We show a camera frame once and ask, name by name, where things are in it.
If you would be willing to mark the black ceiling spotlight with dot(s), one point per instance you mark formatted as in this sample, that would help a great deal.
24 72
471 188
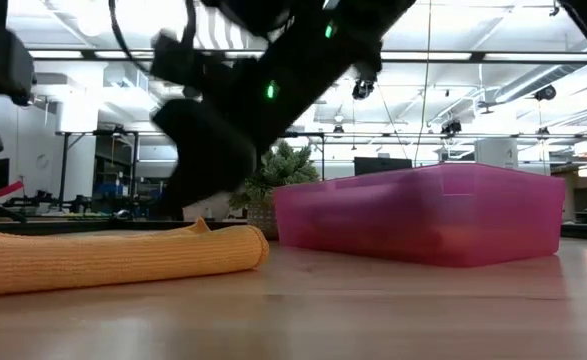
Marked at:
363 89
544 92
451 126

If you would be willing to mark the black background monitor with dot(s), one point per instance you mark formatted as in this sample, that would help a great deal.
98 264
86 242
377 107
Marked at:
383 166

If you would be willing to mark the black ceiling light rail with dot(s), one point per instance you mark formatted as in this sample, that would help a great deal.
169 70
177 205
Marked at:
473 56

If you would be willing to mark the orange microfiber towel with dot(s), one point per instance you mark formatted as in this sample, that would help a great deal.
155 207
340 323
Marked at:
98 260

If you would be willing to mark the green artificial potted plant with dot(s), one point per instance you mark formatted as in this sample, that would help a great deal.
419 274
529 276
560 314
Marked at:
283 175

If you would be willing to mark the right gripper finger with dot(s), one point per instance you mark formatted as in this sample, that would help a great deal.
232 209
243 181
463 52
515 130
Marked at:
173 205

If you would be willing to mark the white cylindrical container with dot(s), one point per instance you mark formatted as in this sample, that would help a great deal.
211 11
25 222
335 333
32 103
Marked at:
495 152

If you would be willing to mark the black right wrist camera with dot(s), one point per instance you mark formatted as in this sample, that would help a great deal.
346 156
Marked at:
178 57

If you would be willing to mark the pink translucent plastic bin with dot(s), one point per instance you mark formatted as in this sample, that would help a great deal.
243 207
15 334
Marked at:
423 215

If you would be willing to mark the black metal storage rack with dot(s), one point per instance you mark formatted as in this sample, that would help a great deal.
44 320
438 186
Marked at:
98 170

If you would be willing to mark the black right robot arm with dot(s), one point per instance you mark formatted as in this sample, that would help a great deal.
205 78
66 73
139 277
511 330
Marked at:
303 60

